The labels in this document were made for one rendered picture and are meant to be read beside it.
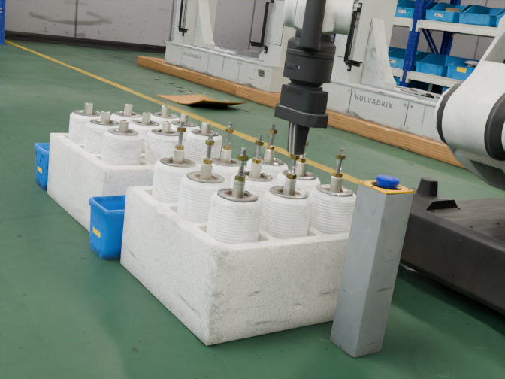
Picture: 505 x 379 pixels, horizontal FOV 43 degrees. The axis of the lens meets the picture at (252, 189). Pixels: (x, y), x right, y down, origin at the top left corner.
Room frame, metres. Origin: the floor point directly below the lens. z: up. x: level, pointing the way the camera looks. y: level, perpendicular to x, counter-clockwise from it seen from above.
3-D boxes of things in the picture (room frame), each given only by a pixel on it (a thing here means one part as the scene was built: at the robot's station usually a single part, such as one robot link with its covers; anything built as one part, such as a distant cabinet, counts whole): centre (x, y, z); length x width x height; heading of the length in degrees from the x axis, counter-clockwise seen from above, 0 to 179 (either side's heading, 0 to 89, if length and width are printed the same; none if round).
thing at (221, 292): (1.28, 0.00, 0.09); 0.39 x 0.39 x 0.18; 36
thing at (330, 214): (1.26, -0.17, 0.16); 0.10 x 0.10 x 0.18
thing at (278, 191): (1.19, -0.07, 0.25); 0.08 x 0.08 x 0.01
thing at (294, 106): (1.19, -0.07, 0.45); 0.13 x 0.10 x 0.12; 39
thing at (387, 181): (1.09, -0.23, 0.32); 0.04 x 0.04 x 0.02
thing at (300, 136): (1.18, -0.08, 0.36); 0.03 x 0.02 x 0.06; 129
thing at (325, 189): (1.26, -0.17, 0.25); 0.08 x 0.08 x 0.01
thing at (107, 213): (1.45, 0.22, 0.06); 0.30 x 0.11 x 0.12; 128
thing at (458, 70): (6.60, -2.07, 0.36); 0.50 x 0.38 x 0.21; 127
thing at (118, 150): (1.55, 0.34, 0.16); 0.10 x 0.10 x 0.18
